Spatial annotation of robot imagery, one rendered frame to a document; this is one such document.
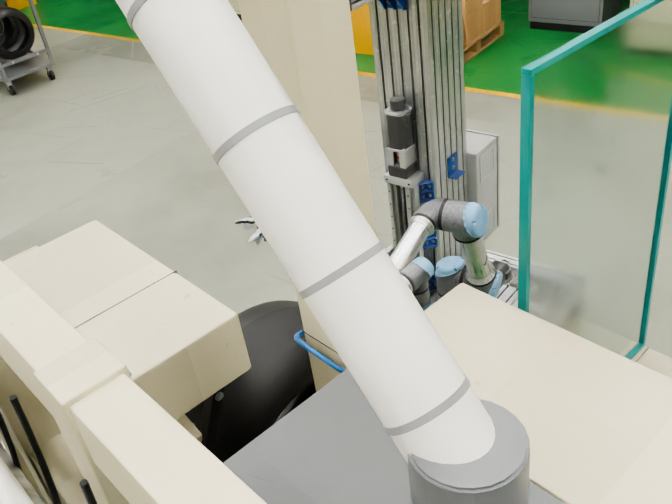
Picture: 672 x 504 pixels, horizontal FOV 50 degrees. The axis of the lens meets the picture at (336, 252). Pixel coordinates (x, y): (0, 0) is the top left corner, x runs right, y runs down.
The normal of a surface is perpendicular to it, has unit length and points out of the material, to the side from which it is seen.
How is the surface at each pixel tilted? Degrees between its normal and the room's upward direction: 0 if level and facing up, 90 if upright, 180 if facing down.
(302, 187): 53
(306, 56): 90
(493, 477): 0
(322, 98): 90
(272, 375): 44
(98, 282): 0
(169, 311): 0
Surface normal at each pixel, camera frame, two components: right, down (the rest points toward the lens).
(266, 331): -0.11, -0.83
